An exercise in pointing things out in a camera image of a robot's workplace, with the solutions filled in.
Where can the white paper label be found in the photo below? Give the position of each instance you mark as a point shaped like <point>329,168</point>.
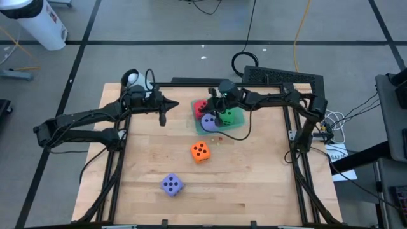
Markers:
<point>337,152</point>

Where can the orange foam die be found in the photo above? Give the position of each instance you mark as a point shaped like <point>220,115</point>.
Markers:
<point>200,157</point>

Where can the purple foam die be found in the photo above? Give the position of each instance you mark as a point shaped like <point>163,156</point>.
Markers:
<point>166,190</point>
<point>208,125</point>

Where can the green foam die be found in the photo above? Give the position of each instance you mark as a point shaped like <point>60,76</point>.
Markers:
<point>228,118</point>

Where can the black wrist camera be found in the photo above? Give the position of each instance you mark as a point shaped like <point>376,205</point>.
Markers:
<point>137,97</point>
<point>227,87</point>

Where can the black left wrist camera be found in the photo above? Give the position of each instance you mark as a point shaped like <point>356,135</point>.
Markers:
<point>137,97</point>

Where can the grey desk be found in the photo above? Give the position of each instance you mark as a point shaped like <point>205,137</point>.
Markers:
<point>386,197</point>
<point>388,127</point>

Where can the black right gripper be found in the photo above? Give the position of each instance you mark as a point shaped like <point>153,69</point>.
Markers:
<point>217,103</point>

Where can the black desk beam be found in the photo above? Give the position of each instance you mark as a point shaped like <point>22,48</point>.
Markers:
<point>359,157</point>

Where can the white cylindrical air purifier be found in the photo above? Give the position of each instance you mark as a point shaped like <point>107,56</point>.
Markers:
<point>31,22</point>

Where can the black desk device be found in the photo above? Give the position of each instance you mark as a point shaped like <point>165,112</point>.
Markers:
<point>401,92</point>

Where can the black table clamp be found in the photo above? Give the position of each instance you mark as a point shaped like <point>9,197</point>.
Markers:
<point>164,224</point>
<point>253,224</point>

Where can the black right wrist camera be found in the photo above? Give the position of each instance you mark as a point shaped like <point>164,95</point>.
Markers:
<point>227,87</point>

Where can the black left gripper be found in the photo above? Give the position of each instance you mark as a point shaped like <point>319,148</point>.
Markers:
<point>154,103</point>

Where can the black keyboard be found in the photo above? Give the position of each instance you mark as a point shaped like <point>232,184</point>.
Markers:
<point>400,200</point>

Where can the black chair base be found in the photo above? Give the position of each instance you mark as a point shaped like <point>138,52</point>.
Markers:
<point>4,106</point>

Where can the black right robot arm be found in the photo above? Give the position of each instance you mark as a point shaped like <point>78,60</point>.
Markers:
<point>276,97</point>

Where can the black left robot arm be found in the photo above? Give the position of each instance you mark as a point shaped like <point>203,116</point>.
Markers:
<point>79,116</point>

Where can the white cylinder device on stand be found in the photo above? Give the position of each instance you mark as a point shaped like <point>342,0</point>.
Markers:
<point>135,78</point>

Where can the red foam die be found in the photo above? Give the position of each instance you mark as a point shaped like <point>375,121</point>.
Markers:
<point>198,108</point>

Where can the grey metal base bar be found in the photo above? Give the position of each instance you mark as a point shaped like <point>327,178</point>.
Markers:
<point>16,75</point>

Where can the black flat bar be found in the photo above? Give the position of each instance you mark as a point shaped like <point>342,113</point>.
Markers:
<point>200,80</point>

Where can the teal translucent plastic bin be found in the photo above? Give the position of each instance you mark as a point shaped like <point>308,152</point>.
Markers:
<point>240,125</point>

